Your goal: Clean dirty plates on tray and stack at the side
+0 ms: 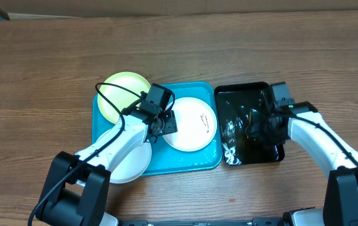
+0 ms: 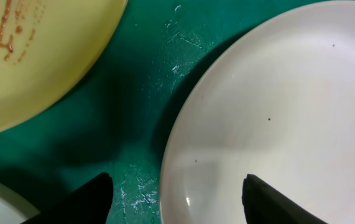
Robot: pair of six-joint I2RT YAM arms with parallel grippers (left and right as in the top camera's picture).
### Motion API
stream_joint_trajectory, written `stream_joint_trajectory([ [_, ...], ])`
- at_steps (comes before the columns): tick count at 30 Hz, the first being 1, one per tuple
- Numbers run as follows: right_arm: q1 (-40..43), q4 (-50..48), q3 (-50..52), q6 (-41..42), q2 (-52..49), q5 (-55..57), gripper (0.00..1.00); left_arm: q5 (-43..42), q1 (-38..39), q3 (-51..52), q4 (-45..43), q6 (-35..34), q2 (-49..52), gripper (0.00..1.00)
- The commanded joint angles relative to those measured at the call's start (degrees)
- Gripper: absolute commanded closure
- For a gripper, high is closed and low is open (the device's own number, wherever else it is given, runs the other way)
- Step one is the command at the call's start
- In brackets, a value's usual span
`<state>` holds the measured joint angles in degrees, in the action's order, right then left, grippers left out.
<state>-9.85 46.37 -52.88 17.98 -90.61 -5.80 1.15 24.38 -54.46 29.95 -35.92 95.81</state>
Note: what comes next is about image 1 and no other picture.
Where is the white plate with stain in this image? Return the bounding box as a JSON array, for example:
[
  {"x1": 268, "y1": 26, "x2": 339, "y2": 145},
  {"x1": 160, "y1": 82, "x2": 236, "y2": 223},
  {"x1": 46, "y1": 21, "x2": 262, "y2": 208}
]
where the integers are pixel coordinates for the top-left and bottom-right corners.
[{"x1": 163, "y1": 97, "x2": 218, "y2": 152}]

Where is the yellow green sponge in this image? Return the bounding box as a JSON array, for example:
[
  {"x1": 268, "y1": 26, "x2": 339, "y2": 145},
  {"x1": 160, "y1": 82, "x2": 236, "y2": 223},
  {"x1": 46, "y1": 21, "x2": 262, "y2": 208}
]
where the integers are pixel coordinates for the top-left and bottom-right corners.
[{"x1": 245, "y1": 111, "x2": 255, "y2": 138}]

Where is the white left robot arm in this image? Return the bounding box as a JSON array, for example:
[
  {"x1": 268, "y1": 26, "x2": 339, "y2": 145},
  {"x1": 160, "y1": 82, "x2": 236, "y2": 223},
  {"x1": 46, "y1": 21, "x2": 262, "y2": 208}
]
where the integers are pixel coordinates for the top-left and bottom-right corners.
[{"x1": 28, "y1": 110, "x2": 177, "y2": 225}]

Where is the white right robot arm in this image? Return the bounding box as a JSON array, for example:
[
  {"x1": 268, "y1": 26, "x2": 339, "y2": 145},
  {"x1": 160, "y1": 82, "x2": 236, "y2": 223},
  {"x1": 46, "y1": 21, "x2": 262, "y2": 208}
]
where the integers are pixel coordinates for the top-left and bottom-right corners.
[{"x1": 246, "y1": 102, "x2": 358, "y2": 225}]

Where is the blue plastic tray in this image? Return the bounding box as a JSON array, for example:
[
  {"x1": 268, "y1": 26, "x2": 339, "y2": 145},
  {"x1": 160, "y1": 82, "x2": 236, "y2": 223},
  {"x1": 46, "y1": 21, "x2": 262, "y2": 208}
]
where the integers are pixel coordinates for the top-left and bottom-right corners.
[{"x1": 91, "y1": 81, "x2": 223, "y2": 176}]

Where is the black water tray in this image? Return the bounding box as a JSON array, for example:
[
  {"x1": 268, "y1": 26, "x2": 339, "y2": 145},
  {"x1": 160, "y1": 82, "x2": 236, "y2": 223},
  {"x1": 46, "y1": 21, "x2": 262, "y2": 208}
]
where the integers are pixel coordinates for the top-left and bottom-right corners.
[{"x1": 214, "y1": 82, "x2": 285, "y2": 166}]

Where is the white plate at tray corner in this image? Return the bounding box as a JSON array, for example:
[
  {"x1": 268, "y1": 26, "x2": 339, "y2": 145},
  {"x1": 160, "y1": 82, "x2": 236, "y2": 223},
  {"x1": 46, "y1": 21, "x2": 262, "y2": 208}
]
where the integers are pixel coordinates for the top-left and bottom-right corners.
[{"x1": 90, "y1": 129, "x2": 152, "y2": 184}]

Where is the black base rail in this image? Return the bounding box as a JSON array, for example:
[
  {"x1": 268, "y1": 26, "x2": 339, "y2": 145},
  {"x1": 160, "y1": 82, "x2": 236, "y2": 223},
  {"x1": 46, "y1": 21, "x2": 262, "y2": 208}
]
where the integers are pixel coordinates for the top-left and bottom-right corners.
[{"x1": 118, "y1": 217, "x2": 289, "y2": 226}]

